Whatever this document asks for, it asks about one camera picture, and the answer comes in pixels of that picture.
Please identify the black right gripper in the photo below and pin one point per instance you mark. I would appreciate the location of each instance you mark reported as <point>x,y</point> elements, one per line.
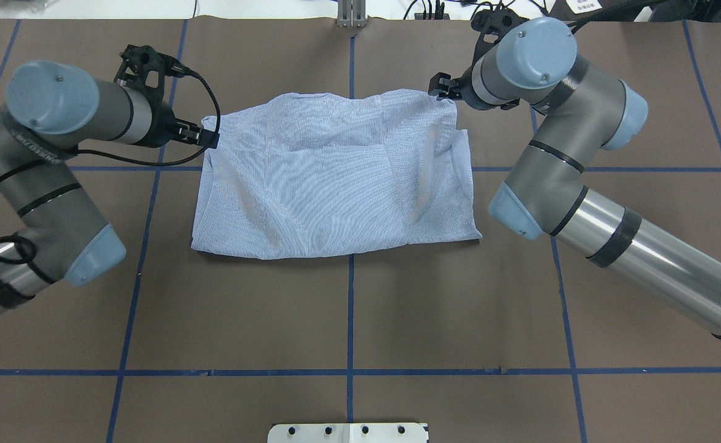
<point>464,90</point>

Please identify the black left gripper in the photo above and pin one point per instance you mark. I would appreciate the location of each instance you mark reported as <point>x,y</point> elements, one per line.
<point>162,125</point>

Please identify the light blue striped shirt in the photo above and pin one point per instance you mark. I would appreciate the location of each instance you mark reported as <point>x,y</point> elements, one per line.
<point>320,175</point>

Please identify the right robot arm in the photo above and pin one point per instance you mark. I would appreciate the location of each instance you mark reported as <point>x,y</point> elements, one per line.
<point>585,111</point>

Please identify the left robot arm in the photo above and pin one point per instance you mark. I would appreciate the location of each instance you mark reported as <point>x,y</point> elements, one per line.
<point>50,109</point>

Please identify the grey orange USB hub left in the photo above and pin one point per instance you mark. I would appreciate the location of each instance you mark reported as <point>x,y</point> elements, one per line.
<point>431,10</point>

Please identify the dark labelled box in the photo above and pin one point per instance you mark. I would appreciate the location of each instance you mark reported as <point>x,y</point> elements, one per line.
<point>601,11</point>

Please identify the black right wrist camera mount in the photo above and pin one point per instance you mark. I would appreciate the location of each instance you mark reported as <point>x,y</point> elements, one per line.
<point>492,23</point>

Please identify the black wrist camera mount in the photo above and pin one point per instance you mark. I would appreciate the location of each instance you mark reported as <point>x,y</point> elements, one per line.
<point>144,70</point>
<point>492,23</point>

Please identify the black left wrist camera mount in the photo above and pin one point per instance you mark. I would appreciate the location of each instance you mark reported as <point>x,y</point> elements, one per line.
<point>144,70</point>

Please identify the aluminium frame post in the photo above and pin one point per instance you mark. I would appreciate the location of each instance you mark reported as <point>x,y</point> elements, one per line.
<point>352,13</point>

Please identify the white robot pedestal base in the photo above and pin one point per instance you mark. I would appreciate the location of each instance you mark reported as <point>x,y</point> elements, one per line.
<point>376,431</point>

